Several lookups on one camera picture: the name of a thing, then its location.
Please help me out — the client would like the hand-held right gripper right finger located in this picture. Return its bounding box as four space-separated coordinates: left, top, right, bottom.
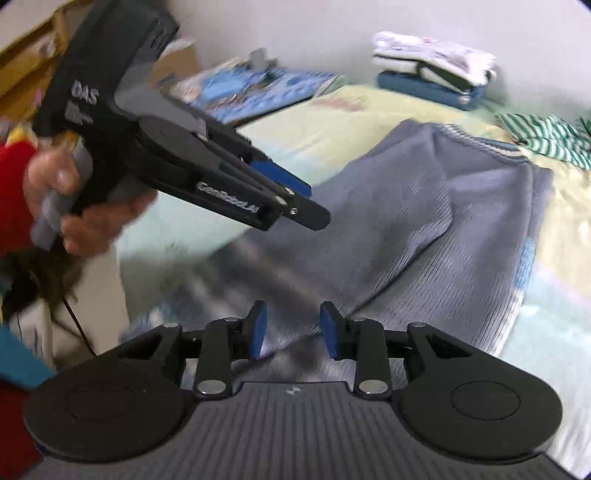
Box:
320 301 472 400

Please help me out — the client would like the cardboard box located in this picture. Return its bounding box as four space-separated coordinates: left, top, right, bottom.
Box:
148 39 201 90

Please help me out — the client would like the blue folded garment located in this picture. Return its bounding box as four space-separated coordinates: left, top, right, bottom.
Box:
376 69 488 112

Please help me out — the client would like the person's red and blue garment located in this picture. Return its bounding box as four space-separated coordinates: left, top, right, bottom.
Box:
0 323 58 480

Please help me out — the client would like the grey knit sweater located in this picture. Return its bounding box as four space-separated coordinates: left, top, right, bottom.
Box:
124 119 555 370

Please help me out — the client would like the blue patterned cloth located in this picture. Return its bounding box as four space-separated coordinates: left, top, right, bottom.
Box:
171 58 349 127

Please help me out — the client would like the yellow printed bed sheet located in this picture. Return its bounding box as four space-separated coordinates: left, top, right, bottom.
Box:
115 83 591 472

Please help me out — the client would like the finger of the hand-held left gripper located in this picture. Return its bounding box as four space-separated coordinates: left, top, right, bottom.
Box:
208 133 313 200
259 193 331 232

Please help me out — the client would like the white folded shirt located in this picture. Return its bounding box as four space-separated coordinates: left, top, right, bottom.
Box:
372 31 498 86

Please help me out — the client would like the large blue case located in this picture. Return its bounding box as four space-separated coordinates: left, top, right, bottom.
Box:
198 69 250 104

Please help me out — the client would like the green white striped shirt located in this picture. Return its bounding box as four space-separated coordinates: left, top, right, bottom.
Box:
495 111 591 171

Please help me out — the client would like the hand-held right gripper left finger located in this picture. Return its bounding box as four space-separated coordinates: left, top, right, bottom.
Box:
117 300 269 400

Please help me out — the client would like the person's left hand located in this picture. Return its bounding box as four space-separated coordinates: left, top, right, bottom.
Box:
23 150 158 257

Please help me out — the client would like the grey phone stand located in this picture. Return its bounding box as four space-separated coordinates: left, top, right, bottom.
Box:
247 47 278 72

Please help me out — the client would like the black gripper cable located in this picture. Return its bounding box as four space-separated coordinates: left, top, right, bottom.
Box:
62 295 98 358

